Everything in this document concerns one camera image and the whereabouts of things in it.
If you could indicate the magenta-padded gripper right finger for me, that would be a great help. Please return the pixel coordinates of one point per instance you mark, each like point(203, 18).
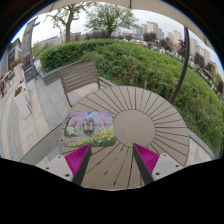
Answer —
point(166, 165)

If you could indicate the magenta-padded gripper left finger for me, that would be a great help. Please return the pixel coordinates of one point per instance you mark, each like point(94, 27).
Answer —
point(60, 165)

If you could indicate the flower-print mouse pad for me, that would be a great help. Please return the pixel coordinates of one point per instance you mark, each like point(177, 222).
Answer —
point(101, 133)

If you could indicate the low white flower planter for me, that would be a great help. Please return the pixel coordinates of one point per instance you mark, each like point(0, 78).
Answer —
point(22, 105)

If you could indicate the brown slatted wooden chair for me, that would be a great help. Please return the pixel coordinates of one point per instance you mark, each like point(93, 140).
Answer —
point(78, 76)

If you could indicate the tall white flower planter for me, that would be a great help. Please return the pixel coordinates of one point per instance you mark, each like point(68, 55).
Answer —
point(18, 71)

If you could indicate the dark curved parasol pole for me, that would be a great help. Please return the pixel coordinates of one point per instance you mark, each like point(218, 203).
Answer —
point(185, 60)

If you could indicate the green trimmed hedge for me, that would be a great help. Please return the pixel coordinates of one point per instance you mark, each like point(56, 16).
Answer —
point(133, 63)

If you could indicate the grey shopfront building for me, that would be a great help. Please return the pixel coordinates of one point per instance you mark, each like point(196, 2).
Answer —
point(10, 56)

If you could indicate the grey sign pylon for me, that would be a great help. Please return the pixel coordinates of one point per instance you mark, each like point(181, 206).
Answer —
point(28, 43)

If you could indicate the sparse-leaved tree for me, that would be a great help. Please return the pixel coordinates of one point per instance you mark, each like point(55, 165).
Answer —
point(68, 28)

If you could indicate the distant apartment buildings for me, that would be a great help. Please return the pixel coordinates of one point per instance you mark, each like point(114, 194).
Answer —
point(151, 28)

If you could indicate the full leafy tree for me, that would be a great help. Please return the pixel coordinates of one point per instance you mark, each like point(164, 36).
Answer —
point(110, 18)

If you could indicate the beige parasol canopy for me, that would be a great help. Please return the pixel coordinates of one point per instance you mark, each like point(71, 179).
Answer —
point(150, 4)

